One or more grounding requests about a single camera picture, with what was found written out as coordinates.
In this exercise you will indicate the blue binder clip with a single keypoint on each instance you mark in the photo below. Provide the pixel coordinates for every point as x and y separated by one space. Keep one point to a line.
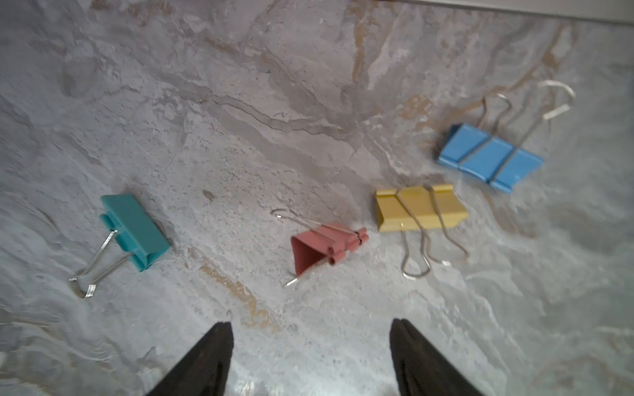
491 159

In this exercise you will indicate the yellow binder clip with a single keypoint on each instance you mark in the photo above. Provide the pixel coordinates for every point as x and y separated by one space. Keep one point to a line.
421 208

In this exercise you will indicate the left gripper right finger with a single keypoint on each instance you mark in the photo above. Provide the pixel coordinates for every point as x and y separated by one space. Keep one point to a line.
420 368

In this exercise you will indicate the teal binder clip left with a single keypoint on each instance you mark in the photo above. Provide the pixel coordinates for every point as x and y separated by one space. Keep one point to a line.
135 232

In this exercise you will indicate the pink binder clip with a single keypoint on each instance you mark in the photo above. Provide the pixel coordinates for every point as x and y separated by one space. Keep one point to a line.
321 242

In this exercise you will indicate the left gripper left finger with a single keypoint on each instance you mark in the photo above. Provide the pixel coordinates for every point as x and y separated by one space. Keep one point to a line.
204 369

